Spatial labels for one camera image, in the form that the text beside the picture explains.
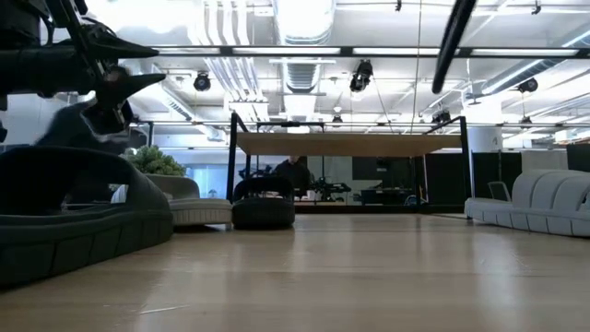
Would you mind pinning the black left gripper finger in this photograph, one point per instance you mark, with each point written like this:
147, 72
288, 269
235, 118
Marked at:
129, 84
124, 48

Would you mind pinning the light grey slide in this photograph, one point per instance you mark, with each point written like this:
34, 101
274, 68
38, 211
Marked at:
530, 216
203, 212

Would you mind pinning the large dark slide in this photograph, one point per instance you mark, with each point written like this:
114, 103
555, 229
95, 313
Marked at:
92, 244

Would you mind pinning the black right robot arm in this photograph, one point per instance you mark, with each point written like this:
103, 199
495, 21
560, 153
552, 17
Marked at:
454, 41

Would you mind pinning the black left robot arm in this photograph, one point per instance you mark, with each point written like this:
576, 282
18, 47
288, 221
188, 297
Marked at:
23, 69

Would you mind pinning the background black robot arm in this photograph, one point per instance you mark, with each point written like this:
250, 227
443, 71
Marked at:
329, 188

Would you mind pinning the black ceiling spotlight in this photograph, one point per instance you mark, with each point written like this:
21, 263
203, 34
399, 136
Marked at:
527, 85
441, 116
202, 82
362, 75

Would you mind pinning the green plant in white pot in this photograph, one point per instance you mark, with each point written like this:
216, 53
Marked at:
154, 161

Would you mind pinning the person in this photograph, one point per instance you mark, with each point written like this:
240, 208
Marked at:
295, 173

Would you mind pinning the black overhead rig bar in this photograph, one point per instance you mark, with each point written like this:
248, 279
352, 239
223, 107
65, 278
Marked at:
346, 51

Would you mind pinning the grey chair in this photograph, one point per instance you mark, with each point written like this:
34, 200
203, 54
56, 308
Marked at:
499, 183

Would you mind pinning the black background metal frame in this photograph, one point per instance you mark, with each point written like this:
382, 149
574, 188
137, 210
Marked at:
150, 133

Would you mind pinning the wooden shelf black frame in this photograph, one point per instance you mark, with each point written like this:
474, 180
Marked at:
341, 144

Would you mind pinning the black table frame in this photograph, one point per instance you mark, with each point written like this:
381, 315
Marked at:
369, 209

